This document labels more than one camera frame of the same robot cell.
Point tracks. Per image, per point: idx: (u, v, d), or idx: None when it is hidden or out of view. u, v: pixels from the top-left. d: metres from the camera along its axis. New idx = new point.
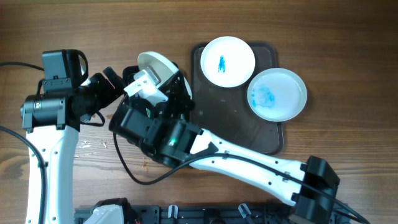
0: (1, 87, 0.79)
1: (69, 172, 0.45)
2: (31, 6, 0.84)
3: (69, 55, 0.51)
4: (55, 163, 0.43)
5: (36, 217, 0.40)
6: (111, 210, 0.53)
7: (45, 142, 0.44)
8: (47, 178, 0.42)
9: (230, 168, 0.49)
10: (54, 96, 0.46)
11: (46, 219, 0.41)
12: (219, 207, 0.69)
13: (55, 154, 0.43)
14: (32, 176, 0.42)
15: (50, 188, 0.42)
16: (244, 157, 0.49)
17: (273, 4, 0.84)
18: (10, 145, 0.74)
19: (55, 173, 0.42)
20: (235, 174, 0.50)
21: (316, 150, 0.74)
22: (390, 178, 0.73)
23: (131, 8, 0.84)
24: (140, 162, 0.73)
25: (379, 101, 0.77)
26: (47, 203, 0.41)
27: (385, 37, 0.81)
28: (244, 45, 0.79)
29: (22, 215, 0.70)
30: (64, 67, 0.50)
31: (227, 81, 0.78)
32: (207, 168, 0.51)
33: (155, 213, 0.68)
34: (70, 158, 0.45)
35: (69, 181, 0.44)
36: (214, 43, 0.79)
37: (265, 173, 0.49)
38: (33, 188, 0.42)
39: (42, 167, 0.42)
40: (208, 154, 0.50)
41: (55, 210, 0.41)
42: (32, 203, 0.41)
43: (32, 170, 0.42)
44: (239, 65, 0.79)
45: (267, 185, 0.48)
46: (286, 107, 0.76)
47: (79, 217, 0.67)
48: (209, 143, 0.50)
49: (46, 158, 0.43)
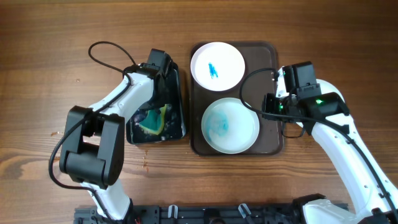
0: (1, 87, 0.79)
1: (135, 102, 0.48)
2: (32, 6, 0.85)
3: (168, 55, 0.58)
4: (138, 88, 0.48)
5: (110, 99, 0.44)
6: (124, 191, 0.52)
7: (137, 76, 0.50)
8: (127, 93, 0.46)
9: (352, 162, 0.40)
10: (150, 70, 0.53)
11: (115, 104, 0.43)
12: (218, 207, 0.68)
13: (140, 84, 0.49)
14: (118, 87, 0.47)
15: (125, 96, 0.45)
16: (365, 164, 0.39)
17: (272, 4, 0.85)
18: (11, 145, 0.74)
19: (133, 92, 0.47)
20: (359, 166, 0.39)
21: (316, 150, 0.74)
22: (394, 178, 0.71)
23: (131, 8, 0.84)
24: (140, 162, 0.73)
25: (379, 101, 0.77)
26: (123, 96, 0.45)
27: (384, 37, 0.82)
28: (231, 50, 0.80)
29: (21, 215, 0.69)
30: (165, 59, 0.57)
31: (221, 85, 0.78)
32: (333, 145, 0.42)
33: (155, 213, 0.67)
34: (140, 98, 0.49)
35: (132, 109, 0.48)
36: (201, 51, 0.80)
37: (365, 188, 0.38)
38: (116, 92, 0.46)
39: (130, 84, 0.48)
40: (341, 129, 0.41)
41: (124, 101, 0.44)
42: (109, 95, 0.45)
43: (122, 86, 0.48)
44: (229, 68, 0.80)
45: (374, 186, 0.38)
46: (242, 137, 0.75)
47: (79, 216, 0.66)
48: (335, 148, 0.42)
49: (133, 83, 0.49)
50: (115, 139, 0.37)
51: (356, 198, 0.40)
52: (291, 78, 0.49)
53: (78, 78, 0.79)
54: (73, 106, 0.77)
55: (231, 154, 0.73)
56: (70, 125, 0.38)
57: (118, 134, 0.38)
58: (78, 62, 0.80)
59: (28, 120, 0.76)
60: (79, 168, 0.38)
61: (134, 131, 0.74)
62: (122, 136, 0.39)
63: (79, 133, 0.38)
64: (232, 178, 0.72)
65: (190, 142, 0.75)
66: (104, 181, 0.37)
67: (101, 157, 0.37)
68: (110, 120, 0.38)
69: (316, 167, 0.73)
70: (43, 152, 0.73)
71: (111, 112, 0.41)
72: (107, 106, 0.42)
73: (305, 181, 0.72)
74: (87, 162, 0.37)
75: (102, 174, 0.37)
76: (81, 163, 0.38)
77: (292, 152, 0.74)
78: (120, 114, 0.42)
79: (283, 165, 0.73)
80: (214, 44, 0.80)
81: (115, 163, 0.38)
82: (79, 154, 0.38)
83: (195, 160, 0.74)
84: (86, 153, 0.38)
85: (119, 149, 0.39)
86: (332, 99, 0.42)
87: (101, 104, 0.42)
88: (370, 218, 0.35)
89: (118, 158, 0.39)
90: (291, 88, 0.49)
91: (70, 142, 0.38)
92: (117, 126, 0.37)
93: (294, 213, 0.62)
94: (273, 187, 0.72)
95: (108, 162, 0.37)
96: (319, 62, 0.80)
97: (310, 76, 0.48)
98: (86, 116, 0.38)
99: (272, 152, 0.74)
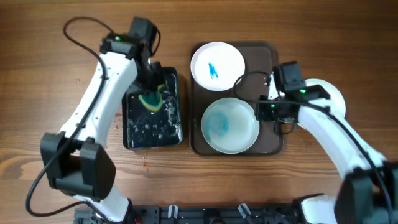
0: (1, 88, 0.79)
1: (117, 95, 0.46)
2: (32, 6, 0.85)
3: (153, 27, 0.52)
4: (114, 79, 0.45)
5: (83, 113, 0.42)
6: (121, 194, 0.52)
7: (112, 61, 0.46)
8: (102, 93, 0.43)
9: (332, 132, 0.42)
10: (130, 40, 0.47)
11: (89, 119, 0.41)
12: (219, 207, 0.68)
13: (117, 74, 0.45)
14: (92, 83, 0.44)
15: (102, 97, 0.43)
16: (344, 132, 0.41)
17: (272, 4, 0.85)
18: (10, 145, 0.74)
19: (112, 86, 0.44)
20: (339, 135, 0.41)
21: (316, 150, 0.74)
22: None
23: (131, 8, 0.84)
24: (140, 162, 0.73)
25: (379, 101, 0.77)
26: (99, 100, 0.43)
27: (385, 37, 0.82)
28: (231, 50, 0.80)
29: (22, 215, 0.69)
30: (148, 27, 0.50)
31: (221, 85, 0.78)
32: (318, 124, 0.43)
33: (155, 213, 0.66)
34: (122, 86, 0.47)
35: (115, 100, 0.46)
36: (201, 52, 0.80)
37: (344, 151, 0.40)
38: (91, 93, 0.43)
39: (104, 78, 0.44)
40: (323, 110, 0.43)
41: (99, 112, 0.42)
42: (84, 101, 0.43)
43: (96, 81, 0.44)
44: (229, 68, 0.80)
45: (354, 150, 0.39)
46: (240, 136, 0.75)
47: (79, 217, 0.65)
48: (318, 125, 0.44)
49: (109, 74, 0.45)
50: (94, 167, 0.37)
51: (340, 167, 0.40)
52: (279, 76, 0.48)
53: (78, 78, 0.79)
54: (73, 106, 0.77)
55: (231, 155, 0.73)
56: (48, 154, 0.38)
57: (97, 160, 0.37)
58: (78, 62, 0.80)
59: (28, 120, 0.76)
60: (68, 188, 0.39)
61: (131, 136, 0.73)
62: (103, 157, 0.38)
63: (59, 164, 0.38)
64: (232, 178, 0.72)
65: (190, 142, 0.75)
66: (94, 196, 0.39)
67: (86, 181, 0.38)
68: (85, 148, 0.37)
69: (316, 167, 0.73)
70: None
71: (86, 136, 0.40)
72: (81, 126, 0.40)
73: (305, 182, 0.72)
74: (74, 185, 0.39)
75: (91, 191, 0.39)
76: (69, 186, 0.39)
77: (292, 152, 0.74)
78: (97, 130, 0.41)
79: (283, 165, 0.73)
80: (214, 44, 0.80)
81: (103, 180, 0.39)
82: (65, 177, 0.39)
83: (195, 160, 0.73)
84: (72, 176, 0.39)
85: (104, 167, 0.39)
86: (314, 89, 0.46)
87: (74, 124, 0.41)
88: (354, 177, 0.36)
89: (106, 171, 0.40)
90: (278, 86, 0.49)
91: (53, 171, 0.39)
92: (92, 155, 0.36)
93: (294, 213, 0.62)
94: (273, 187, 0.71)
95: (94, 185, 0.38)
96: (320, 61, 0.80)
97: (296, 74, 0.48)
98: (59, 147, 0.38)
99: (272, 152, 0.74)
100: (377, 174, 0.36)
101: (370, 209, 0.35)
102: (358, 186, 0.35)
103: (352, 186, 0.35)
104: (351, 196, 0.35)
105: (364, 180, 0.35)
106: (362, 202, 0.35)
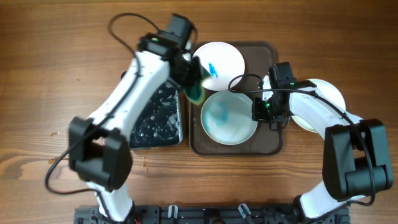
0: (1, 87, 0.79)
1: (145, 95, 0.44)
2: (32, 6, 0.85)
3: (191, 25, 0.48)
4: (147, 79, 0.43)
5: (114, 105, 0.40)
6: (127, 194, 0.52)
7: (148, 62, 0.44)
8: (134, 88, 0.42)
9: (317, 107, 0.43)
10: (166, 42, 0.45)
11: (119, 111, 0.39)
12: (219, 207, 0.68)
13: (150, 73, 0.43)
14: (126, 79, 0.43)
15: (133, 93, 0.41)
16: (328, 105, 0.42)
17: (272, 4, 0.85)
18: (10, 145, 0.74)
19: (144, 84, 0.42)
20: (323, 109, 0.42)
21: (316, 150, 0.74)
22: None
23: (131, 8, 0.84)
24: (140, 162, 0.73)
25: (379, 101, 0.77)
26: (130, 94, 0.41)
27: (385, 37, 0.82)
28: (231, 49, 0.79)
29: (22, 215, 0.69)
30: (186, 28, 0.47)
31: (221, 85, 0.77)
32: (305, 106, 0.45)
33: (155, 213, 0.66)
34: (151, 89, 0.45)
35: (143, 103, 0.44)
36: (200, 51, 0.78)
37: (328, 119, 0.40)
38: (124, 88, 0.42)
39: (137, 74, 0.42)
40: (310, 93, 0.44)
41: (129, 106, 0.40)
42: (116, 93, 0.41)
43: (129, 77, 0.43)
44: (229, 68, 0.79)
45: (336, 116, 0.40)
46: (240, 134, 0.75)
47: (79, 217, 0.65)
48: (305, 106, 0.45)
49: (142, 71, 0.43)
50: (117, 157, 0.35)
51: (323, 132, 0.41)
52: (273, 74, 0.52)
53: (78, 78, 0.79)
54: (73, 106, 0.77)
55: (231, 155, 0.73)
56: (73, 137, 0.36)
57: (121, 152, 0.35)
58: (78, 62, 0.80)
59: (27, 120, 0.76)
60: (86, 172, 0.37)
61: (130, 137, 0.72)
62: (126, 149, 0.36)
63: (83, 148, 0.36)
64: (232, 178, 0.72)
65: (190, 142, 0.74)
66: (109, 185, 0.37)
67: (106, 170, 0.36)
68: (113, 137, 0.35)
69: (316, 167, 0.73)
70: (43, 153, 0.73)
71: (114, 126, 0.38)
72: (110, 116, 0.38)
73: (305, 181, 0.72)
74: (91, 170, 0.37)
75: (107, 180, 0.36)
76: (86, 171, 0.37)
77: (292, 152, 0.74)
78: (125, 122, 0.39)
79: (283, 165, 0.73)
80: (212, 44, 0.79)
81: (121, 172, 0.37)
82: (86, 162, 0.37)
83: (195, 160, 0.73)
84: (91, 162, 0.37)
85: (125, 160, 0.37)
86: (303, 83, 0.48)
87: (104, 112, 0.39)
88: (334, 131, 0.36)
89: (125, 163, 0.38)
90: (273, 83, 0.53)
91: (76, 154, 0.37)
92: (118, 145, 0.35)
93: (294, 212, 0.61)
94: (273, 187, 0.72)
95: (112, 174, 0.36)
96: (319, 61, 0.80)
97: (288, 72, 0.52)
98: (87, 132, 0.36)
99: (272, 152, 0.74)
100: (357, 131, 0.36)
101: (351, 166, 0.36)
102: (337, 142, 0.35)
103: (333, 142, 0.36)
104: (333, 152, 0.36)
105: (343, 136, 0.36)
106: (341, 154, 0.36)
